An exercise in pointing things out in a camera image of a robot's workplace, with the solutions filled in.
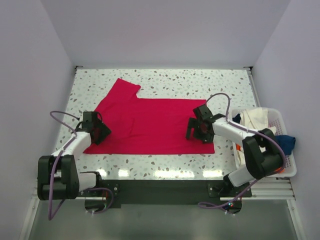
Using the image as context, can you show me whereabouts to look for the red t shirt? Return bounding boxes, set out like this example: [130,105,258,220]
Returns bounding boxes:
[85,78,215,155]

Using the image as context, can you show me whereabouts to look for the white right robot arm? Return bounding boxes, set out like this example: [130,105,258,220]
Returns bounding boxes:
[186,104,286,193]

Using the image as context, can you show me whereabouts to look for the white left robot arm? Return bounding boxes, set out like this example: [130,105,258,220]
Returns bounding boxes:
[37,111,112,201]

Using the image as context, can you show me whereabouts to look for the white cream t shirt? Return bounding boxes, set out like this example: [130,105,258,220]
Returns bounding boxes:
[234,107,278,166]

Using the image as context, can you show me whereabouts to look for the white plastic laundry basket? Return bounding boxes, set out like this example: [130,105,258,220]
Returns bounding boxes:
[228,107,297,178]

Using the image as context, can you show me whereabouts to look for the navy blue t shirt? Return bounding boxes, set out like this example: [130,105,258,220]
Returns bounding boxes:
[275,135,296,156]

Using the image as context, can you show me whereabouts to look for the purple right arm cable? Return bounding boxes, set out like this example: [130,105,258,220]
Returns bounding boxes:
[198,92,287,211]

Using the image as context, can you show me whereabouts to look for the aluminium frame rails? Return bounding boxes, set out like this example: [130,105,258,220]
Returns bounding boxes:
[20,68,305,240]

